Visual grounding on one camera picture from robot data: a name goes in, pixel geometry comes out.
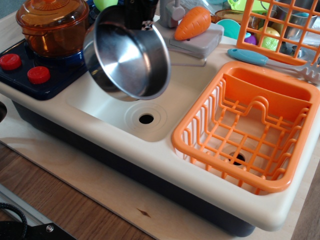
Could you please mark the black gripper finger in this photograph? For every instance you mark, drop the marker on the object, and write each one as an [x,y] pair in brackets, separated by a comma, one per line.
[133,21]
[147,23]

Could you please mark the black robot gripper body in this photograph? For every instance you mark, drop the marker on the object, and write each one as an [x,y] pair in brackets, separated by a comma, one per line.
[140,8]

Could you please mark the stainless steel pan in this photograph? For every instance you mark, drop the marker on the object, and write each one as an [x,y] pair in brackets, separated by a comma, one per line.
[128,64]

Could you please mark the cream toy sink unit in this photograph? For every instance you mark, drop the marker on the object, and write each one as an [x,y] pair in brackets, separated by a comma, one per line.
[136,138]

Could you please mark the orange plastic drying rack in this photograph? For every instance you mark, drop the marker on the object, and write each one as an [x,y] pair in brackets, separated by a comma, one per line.
[249,127]

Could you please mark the green toy pear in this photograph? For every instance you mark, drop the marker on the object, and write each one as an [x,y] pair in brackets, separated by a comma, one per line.
[103,4]

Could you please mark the orange toy carrot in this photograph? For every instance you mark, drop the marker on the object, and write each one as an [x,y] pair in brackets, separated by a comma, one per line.
[194,23]

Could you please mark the grey toy faucet base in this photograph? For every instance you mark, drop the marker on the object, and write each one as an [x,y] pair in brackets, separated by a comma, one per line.
[171,13]

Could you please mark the orange transparent pot with lid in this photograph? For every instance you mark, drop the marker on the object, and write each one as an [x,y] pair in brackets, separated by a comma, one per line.
[54,28]

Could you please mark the teal plastic bowl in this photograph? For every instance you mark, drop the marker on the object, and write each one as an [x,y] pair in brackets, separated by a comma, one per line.
[231,28]

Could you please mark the purple toy piece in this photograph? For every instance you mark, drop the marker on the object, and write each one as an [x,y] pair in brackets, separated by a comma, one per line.
[250,38]

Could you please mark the blue toy stove top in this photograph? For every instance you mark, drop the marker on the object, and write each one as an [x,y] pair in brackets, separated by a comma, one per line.
[63,70]

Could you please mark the red stove knob right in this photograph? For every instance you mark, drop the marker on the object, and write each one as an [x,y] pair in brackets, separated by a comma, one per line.
[38,75]

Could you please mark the red stove knob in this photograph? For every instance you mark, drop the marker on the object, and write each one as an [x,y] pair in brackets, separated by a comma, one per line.
[10,61]
[38,75]

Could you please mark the lime green toy cup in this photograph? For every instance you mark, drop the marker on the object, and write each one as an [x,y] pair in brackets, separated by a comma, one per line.
[240,5]

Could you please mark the yellow green toy vegetable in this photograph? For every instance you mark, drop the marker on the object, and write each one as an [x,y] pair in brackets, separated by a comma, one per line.
[268,42]

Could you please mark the red stove knob left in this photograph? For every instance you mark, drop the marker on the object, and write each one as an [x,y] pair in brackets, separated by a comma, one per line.
[10,61]

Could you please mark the orange plastic grid basket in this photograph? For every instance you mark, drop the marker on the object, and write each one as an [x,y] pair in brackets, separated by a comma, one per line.
[254,23]

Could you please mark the steel pot in basket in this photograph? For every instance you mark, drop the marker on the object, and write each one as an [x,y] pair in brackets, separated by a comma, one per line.
[298,23]

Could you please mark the teal handled pasta spoon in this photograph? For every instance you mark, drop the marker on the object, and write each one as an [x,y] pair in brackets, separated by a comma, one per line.
[310,72]

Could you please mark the black bracket with screw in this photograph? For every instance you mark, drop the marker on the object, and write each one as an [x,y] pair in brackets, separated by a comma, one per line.
[49,231]

